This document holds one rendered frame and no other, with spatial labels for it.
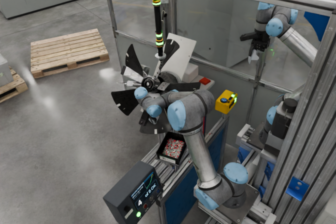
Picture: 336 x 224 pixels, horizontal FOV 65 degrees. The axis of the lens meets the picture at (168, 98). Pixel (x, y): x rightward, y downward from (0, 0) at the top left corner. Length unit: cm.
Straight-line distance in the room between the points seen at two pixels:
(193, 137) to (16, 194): 233
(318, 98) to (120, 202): 91
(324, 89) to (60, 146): 286
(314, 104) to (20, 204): 270
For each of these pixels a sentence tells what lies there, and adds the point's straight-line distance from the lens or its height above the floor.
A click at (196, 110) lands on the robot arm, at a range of 110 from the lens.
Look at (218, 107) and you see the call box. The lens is 198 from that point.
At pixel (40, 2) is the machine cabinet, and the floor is 20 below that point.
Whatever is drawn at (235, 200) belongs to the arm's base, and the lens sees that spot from 145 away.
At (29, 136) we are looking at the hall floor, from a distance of 364.
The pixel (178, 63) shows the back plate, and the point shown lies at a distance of 209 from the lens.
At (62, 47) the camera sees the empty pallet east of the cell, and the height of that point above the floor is 15.
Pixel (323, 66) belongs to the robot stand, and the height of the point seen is 185.
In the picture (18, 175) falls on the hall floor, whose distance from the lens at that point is 330.
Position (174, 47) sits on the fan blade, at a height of 145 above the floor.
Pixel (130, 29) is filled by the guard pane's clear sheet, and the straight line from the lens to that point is 296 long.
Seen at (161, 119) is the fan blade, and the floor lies 102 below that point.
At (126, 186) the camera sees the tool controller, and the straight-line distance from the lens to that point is 132.
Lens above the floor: 236
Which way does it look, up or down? 41 degrees down
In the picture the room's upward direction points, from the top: 4 degrees counter-clockwise
